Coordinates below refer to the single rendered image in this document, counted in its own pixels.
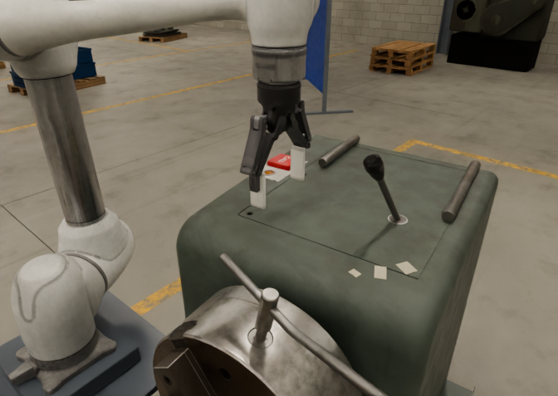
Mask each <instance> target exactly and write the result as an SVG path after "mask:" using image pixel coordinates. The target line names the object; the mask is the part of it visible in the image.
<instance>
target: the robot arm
mask: <svg viewBox="0 0 558 396"><path fill-rule="evenodd" d="M319 5H320V0H83V1H69V0H0V61H8V62H9V64H10V65H11V66H12V68H13V70H14V71H15V72H16V73H17V74H18V75H19V76H20V77H21V78H23V80H24V84H25V87H26V89H27V94H28V97H29V100H30V103H31V106H32V111H33V114H34V117H35V120H36V123H37V128H38V131H39V134H40V136H41V140H42V145H43V148H44V150H45V154H46V158H47V162H48V164H49V167H50V170H51V176H52V178H53V181H54V184H55V187H56V192H57V195H58V198H59V201H60V204H61V209H62V212H63V215H64V219H63V220H62V222H61V224H60V226H59V228H58V248H57V253H48V254H45V255H42V256H39V257H35V258H33V259H31V260H30V261H29V262H27V263H26V264H25V265H23V266H22V267H21V268H20V269H19V270H18V272H17V274H16V275H15V277H14V280H13V283H12V289H11V305H12V313H13V316H14V319H15V321H16V324H17V328H18V331H19V334H20V336H21V337H22V341H23V343H24V344H25V347H23V348H21V349H20V350H18V351H17V353H16V356H17V360H19V361H21V362H23V364H21V365H20V366H19V367H18V368H17V369H15V370H14V371H13V372H11V373H10V374H9V375H8V378H9V380H11V381H12V382H11V384H12V385H13V386H16V385H18V384H20V383H23V382H25V381H27V380H29V379H32V378H34V377H37V379H38V380H39V381H40V382H41V384H42V388H43V391H44V393H45V394H47V395H51V394H54V393H55V392H56V391H58V390H59V389H60V387H61V386H62V385H64V384H65V383H66V382H68V381H69V380H71V379H73V378H74V377H76V376H77V375H78V374H79V373H81V372H82V371H84V370H85V369H87V368H89V367H90V366H91V365H93V364H94V363H95V362H97V361H98V360H100V359H102V358H103V357H105V356H107V355H108V354H112V353H114V352H115V351H116V350H117V345H116V343H115V341H113V340H110V339H108V338H107V337H105V336H104V335H103V334H102V333H101V332H100V331H99V330H98V329H97V328H96V326H95V321H94V316H95V315H96V313H97V311H98V308H99V305H100V302H101V300H102V297H103V295H104V294H105V293H106V292H107V291H108V290H109V289H110V288H111V287H112V286H113V284H114V283H115V282H116V280H117V279H118V278H119V277H120V275H121V273H122V272H123V271H124V269H125V268H126V267H127V265H128V263H129V262H130V259H131V257H132V255H133V251H134V247H135V240H134V235H133V233H132V231H131V229H130V227H129V226H128V225H127V224H126V223H125V222H123V221H122V220H120V219H118V216H117V215H116V214H115V213H114V212H112V211H111V210H109V209H108V208H105V205H104V202H103V198H102V195H101V191H100V185H99V181H98V178H97V174H96V171H95V165H94V161H93V158H92V154H91V147H90V144H89V140H88V137H87V133H86V127H85V124H84V120H83V116H82V113H81V107H80V103H79V100H78V96H77V93H76V86H75V82H74V79H73V75H72V73H73V72H74V71H75V70H76V66H77V53H78V44H79V42H81V41H86V40H91V39H96V38H102V37H114V36H119V35H125V34H131V33H136V32H147V31H152V30H158V29H163V28H169V27H178V26H184V25H189V24H194V23H200V22H214V21H224V20H239V21H244V22H247V26H248V29H249V32H250V35H251V41H252V47H251V49H252V75H253V77H254V78H255V79H256V80H258V83H257V101H258V102H259V103H260V104H261V105H262V108H263V110H262V115H261V116H255V115H252V116H251V119H250V130H249V134H248V137H247V144H246V148H245V151H244V155H243V158H242V164H241V168H240V173H241V174H246V175H249V189H250V194H251V205H252V206H254V207H257V208H261V209H265V208H266V174H265V173H263V172H262V171H263V169H264V166H265V164H266V161H267V158H268V155H269V154H270V151H271V149H272V146H273V143H274V141H275V140H277V139H278V137H279V135H280V134H282V133H283V132H286V133H287V135H288V136H289V138H290V139H291V142H292V143H293V144H294V145H295V146H294V145H292V146H291V178H293V179H297V180H300V181H303V180H304V177H305V150H306V149H305V148H307V149H309V148H310V146H311V143H307V142H311V132H310V129H309V125H308V122H307V118H306V113H305V101H303V100H301V83H300V80H302V79H303V78H304V77H305V76H306V49H307V47H306V40H307V35H308V32H309V29H310V27H311V24H312V21H313V18H314V16H315V15H316V13H317V10H318V8H319ZM266 130H267V131H268V132H269V133H267V132H266Z"/></svg>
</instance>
